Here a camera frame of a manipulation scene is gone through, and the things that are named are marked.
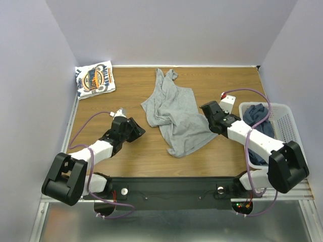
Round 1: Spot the grey tank top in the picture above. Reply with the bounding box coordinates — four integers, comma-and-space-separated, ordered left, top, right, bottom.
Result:
141, 69, 217, 158

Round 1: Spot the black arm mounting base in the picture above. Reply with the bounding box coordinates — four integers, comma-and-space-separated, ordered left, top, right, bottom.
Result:
98, 176, 250, 210

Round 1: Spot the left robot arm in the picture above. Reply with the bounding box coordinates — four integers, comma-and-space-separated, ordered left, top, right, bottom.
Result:
41, 116, 146, 206

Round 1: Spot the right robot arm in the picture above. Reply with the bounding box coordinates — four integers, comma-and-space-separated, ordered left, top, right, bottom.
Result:
201, 101, 309, 197

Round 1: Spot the navy blue tank top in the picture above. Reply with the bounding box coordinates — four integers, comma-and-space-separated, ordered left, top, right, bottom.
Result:
243, 103, 275, 165

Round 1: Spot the folded white printed tank top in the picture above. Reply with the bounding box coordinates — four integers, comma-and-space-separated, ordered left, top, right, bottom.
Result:
75, 60, 116, 100

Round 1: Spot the white plastic laundry basket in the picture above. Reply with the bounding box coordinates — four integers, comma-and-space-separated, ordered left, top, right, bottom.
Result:
239, 102, 307, 169

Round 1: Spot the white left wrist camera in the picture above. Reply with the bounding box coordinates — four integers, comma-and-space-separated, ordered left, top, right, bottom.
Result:
109, 108, 126, 118

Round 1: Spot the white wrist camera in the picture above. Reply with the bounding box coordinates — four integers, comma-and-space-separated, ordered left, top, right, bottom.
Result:
219, 92, 236, 113
109, 108, 126, 118

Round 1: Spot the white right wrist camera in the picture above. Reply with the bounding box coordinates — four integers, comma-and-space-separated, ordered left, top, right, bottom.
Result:
219, 92, 236, 113

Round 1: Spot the aluminium frame rail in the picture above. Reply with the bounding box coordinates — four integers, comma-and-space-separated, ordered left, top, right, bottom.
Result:
31, 192, 320, 241

